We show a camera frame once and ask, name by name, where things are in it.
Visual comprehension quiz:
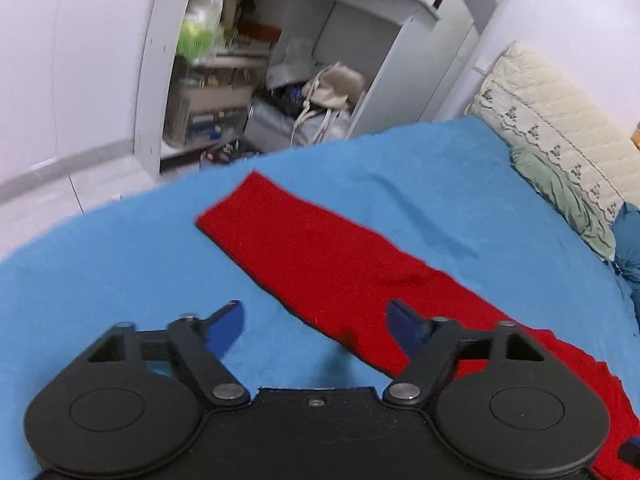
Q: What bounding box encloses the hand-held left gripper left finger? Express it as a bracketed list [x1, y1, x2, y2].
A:
[87, 300, 251, 408]

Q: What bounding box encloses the green pillow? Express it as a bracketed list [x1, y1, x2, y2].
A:
[510, 145, 617, 261]

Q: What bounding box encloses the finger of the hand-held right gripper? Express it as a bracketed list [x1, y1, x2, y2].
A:
[618, 435, 640, 467]

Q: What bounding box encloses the beige bag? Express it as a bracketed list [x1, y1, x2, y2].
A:
[291, 62, 367, 143]

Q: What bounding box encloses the clear plastic drawer unit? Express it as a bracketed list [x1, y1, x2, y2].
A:
[164, 57, 271, 148]

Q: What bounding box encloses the grey storage box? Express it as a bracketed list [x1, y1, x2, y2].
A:
[245, 95, 353, 151]

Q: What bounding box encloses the dark blue cloth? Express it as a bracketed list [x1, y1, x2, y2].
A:
[612, 202, 640, 331]

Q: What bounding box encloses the blue bed sheet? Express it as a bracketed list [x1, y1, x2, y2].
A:
[0, 115, 640, 480]

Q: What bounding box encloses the red garment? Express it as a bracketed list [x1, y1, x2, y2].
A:
[195, 170, 640, 480]

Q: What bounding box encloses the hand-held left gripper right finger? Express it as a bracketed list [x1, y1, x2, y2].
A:
[382, 299, 546, 408]

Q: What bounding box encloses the white shelf unit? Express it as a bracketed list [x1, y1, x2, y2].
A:
[134, 0, 441, 181]

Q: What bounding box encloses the white plastic bag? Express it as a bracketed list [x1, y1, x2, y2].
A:
[266, 37, 321, 88]

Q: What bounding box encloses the green plastic bag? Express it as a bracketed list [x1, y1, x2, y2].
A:
[176, 0, 225, 63]

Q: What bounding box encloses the cream quilted floral pillow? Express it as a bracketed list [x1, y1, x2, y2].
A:
[465, 40, 640, 226]

